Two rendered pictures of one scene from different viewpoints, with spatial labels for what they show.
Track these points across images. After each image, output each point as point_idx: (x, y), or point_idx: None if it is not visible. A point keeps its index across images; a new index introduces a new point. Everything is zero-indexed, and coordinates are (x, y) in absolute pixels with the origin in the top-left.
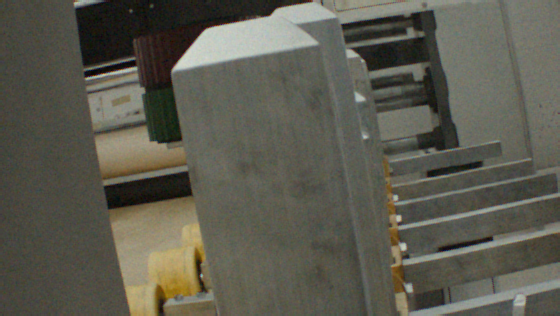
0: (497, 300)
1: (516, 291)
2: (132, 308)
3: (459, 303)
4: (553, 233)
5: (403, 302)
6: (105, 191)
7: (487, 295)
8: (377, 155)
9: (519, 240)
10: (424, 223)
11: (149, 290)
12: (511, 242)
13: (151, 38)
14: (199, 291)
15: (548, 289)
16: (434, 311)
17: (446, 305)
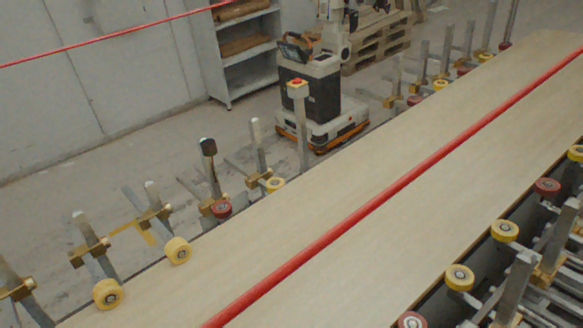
0: (142, 202)
1: (137, 202)
2: (114, 281)
3: (140, 208)
4: (73, 224)
5: (144, 210)
6: None
7: (137, 206)
8: (7, 262)
9: (75, 229)
10: (2, 281)
11: (107, 279)
12: (76, 230)
13: (215, 141)
14: (97, 276)
15: (138, 198)
16: (145, 209)
17: (140, 210)
